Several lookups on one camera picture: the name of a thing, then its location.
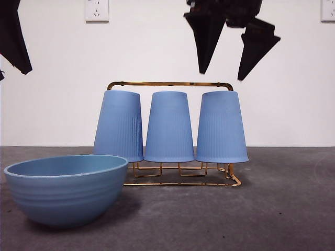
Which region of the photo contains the gold wire cup rack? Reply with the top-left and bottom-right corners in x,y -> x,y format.
107,81 -> 243,187

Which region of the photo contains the white wall socket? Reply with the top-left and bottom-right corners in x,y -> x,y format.
321,0 -> 335,22
85,0 -> 110,22

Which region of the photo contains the blue ribbed plastic cup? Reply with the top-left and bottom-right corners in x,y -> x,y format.
93,90 -> 144,162
195,90 -> 249,163
143,91 -> 195,163

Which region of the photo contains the light blue ribbed bowl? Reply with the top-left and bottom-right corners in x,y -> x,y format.
4,154 -> 129,230

